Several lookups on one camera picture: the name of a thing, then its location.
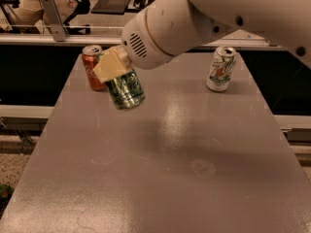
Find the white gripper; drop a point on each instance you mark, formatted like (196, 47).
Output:
(138, 40)

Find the green soda can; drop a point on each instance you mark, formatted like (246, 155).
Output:
(126, 91)

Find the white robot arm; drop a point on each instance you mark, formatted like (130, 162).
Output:
(167, 28)

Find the red Coca-Cola can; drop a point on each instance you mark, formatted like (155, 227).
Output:
(90, 57)

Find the white 7up can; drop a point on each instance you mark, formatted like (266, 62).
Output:
(221, 68)

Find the dark square stool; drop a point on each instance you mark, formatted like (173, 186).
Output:
(110, 7)

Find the seated person in beige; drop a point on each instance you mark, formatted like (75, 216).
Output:
(29, 12)

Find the metal railing bar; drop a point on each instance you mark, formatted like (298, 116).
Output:
(84, 40)

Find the left metal bracket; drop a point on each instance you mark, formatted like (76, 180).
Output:
(59, 32)

